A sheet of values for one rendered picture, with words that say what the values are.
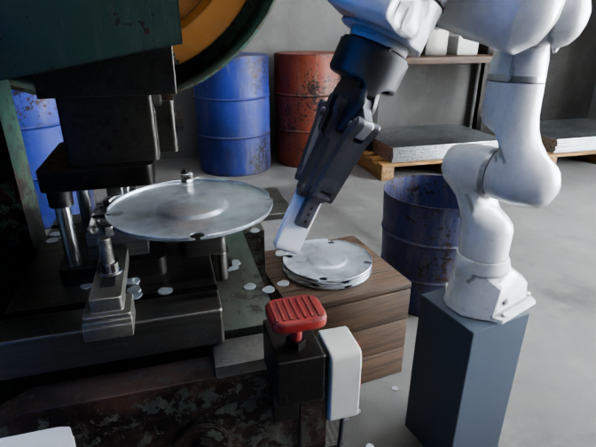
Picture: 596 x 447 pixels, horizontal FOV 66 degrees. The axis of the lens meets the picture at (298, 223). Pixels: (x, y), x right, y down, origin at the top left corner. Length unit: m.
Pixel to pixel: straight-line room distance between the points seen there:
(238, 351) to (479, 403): 0.76
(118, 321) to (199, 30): 0.70
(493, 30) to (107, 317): 0.56
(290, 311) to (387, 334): 0.98
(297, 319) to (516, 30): 0.39
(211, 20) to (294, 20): 3.13
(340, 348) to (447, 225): 1.09
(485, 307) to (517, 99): 0.46
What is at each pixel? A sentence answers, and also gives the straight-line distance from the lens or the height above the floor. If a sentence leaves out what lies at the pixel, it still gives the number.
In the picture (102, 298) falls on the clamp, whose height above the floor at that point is 0.76.
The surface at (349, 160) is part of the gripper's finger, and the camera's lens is 0.46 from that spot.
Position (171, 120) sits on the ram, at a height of 0.95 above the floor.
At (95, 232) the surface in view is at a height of 0.78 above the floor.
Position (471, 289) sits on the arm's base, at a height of 0.52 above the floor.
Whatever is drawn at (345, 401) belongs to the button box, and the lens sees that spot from 0.78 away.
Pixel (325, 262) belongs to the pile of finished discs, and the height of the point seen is 0.38.
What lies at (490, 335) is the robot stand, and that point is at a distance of 1.17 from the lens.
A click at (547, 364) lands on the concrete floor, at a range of 1.87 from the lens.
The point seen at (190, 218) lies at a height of 0.78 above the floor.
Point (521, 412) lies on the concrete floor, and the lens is 1.65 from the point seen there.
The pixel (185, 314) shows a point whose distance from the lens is 0.68.
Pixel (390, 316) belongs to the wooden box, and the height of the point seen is 0.24.
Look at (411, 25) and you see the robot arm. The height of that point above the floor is 1.08.
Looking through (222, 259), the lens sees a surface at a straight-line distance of 0.84.
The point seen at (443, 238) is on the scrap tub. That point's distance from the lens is 1.76.
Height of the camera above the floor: 1.08
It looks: 23 degrees down
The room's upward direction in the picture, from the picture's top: straight up
